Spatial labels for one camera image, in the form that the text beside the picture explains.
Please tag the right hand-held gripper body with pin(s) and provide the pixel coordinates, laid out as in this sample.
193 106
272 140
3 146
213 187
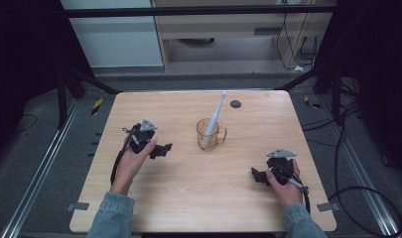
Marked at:
279 163

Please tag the light wooden desk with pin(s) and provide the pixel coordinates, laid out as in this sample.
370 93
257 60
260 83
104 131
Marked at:
221 29

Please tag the black horizontal frame bar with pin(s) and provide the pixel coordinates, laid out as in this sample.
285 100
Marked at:
188 11

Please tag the dark curtain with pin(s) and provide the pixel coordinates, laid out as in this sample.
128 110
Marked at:
23 66
380 82

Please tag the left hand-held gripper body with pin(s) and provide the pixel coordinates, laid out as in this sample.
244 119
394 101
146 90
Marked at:
140 137

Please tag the person's left hand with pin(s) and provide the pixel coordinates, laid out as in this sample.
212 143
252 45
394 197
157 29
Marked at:
130 168

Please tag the grey metal table bracket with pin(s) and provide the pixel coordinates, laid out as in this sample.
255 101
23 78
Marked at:
78 206
328 207

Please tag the person's right hand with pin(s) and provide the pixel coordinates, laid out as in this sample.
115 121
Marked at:
288 193

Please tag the amber glass cup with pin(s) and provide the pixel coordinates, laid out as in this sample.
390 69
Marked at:
218 140

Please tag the aluminium floor rail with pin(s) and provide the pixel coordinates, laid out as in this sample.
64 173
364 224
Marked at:
360 175
39 175

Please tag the white electric toothbrush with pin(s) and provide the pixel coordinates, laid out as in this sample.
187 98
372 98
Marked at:
215 115

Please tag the white cabinet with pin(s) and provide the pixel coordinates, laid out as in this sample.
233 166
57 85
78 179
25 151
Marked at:
115 43

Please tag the yellow black tape strip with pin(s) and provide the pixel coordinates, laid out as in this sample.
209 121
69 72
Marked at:
97 106
311 103

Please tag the small white plug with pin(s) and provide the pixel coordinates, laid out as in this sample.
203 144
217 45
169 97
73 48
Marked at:
298 68

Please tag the black metal stand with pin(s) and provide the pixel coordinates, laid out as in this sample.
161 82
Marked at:
336 95
61 99

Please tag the dark round table grommet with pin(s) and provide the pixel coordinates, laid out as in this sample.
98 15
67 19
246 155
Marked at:
235 104

